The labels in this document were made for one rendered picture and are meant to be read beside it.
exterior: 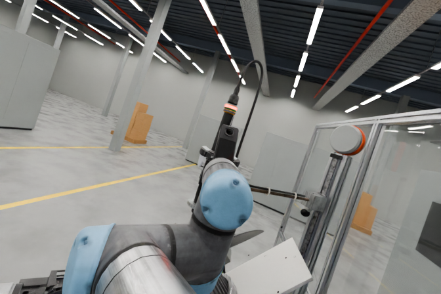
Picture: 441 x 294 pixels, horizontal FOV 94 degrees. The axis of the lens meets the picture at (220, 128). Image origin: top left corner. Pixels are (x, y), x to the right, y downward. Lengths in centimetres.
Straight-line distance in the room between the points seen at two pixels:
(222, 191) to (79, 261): 17
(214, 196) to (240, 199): 4
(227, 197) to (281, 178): 586
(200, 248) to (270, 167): 581
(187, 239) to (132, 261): 10
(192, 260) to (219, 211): 8
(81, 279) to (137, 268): 7
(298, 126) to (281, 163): 696
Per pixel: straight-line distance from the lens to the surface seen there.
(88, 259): 28
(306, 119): 1294
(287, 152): 608
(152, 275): 22
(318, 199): 113
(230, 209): 30
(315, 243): 125
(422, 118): 111
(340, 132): 123
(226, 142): 48
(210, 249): 34
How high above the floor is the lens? 173
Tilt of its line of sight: level
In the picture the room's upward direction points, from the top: 19 degrees clockwise
